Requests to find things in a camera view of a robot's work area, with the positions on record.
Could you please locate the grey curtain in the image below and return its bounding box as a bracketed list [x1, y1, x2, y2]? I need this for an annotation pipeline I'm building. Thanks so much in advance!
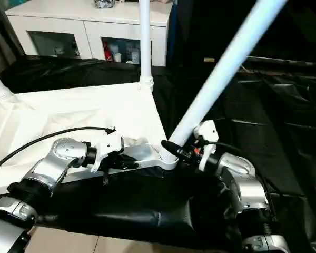
[0, 0, 26, 72]

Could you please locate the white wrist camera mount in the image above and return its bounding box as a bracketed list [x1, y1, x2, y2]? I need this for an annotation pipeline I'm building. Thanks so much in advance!
[193, 120, 219, 171]
[89, 127, 125, 173]

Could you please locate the white plastic table top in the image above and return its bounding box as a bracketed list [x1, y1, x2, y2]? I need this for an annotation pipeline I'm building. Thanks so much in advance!
[0, 81, 180, 197]

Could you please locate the blue panel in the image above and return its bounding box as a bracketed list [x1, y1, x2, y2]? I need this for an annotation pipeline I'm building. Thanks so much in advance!
[167, 4, 177, 66]

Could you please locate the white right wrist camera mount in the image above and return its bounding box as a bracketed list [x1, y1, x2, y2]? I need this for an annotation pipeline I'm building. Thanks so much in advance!
[193, 120, 219, 171]

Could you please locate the black work mat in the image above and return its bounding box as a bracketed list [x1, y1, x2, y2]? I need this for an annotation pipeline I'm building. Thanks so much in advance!
[0, 54, 316, 253]

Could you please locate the black cabinet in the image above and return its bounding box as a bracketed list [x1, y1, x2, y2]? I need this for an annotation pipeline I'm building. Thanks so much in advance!
[171, 0, 316, 64]

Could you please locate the red bottle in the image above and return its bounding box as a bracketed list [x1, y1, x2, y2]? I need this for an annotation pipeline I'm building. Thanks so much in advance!
[104, 42, 113, 61]

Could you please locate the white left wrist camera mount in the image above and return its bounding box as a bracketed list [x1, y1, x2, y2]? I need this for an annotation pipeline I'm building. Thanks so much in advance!
[89, 127, 125, 173]

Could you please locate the clear glass ornament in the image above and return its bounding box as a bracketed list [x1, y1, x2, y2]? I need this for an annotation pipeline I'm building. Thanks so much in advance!
[93, 0, 116, 10]

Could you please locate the white glass-door cabinet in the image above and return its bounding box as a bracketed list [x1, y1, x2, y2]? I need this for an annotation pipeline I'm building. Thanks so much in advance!
[4, 0, 173, 67]

